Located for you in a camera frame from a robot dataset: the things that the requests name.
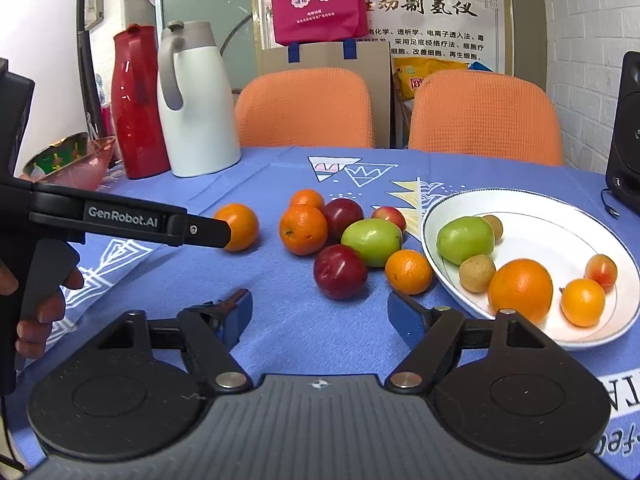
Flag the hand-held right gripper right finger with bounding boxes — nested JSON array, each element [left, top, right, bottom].
[[384, 291, 558, 395]]

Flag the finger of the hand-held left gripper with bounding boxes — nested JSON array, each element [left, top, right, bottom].
[[180, 211, 234, 251]]

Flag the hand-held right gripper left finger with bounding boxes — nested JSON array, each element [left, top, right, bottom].
[[95, 289, 254, 395]]

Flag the dark red plum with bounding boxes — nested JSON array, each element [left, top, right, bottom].
[[313, 244, 369, 301], [321, 198, 365, 245]]

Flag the green apple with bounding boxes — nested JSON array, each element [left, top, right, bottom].
[[341, 218, 404, 268]]

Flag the small red apple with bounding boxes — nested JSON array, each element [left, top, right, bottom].
[[370, 206, 407, 233]]

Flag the white plate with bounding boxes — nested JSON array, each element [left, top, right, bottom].
[[421, 188, 640, 352]]

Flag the yellowish orange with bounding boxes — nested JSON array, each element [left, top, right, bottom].
[[560, 278, 607, 328]]

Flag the small red yellow plum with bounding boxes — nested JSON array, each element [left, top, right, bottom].
[[584, 254, 619, 293]]

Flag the person's left hand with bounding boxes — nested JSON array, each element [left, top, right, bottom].
[[0, 259, 84, 360]]

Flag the blue printed tablecloth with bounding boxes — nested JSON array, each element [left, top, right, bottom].
[[0, 146, 640, 480]]

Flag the green patterned bowl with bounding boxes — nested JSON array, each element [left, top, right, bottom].
[[20, 131, 90, 183]]

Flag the white thermos jug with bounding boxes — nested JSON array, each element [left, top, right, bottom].
[[157, 21, 243, 178]]

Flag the red thermos jug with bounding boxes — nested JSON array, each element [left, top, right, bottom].
[[111, 25, 172, 180]]

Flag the orange chair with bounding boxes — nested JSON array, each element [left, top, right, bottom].
[[234, 68, 375, 150], [407, 71, 564, 167]]

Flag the magenta tote bag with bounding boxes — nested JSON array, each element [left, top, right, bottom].
[[269, 0, 370, 47]]

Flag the yellow snack bag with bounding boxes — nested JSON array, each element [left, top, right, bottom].
[[392, 57, 471, 101]]

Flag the black speaker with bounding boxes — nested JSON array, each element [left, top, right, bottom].
[[605, 51, 640, 206]]

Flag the brown paper bag blue handles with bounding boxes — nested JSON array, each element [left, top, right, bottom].
[[260, 40, 392, 148]]

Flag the black speaker cable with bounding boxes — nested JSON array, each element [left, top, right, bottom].
[[600, 187, 621, 220]]

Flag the wall poster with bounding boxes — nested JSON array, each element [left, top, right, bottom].
[[362, 0, 511, 76]]

